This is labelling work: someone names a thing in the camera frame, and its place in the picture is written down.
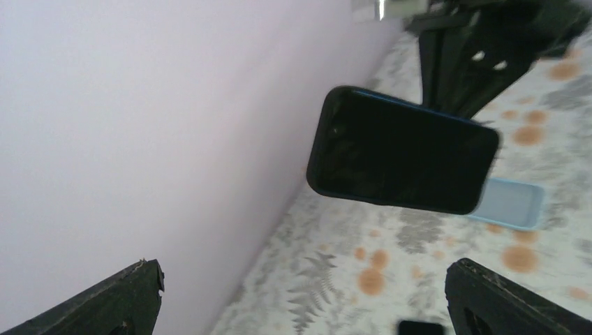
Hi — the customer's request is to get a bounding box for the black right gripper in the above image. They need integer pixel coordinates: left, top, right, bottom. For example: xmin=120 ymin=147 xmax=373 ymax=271
xmin=404 ymin=1 xmax=591 ymax=119

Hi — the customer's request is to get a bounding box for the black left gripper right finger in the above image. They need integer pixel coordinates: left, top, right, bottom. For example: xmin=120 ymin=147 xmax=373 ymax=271
xmin=445 ymin=258 xmax=591 ymax=335

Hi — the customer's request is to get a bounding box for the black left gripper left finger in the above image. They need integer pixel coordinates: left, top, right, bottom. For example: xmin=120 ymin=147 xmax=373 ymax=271
xmin=4 ymin=259 xmax=165 ymax=334

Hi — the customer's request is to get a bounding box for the black smartphone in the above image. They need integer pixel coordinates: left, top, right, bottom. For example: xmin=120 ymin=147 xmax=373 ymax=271
xmin=306 ymin=86 xmax=501 ymax=215

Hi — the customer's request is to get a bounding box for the floral patterned table mat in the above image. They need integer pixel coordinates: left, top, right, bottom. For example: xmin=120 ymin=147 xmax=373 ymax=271
xmin=213 ymin=32 xmax=591 ymax=334

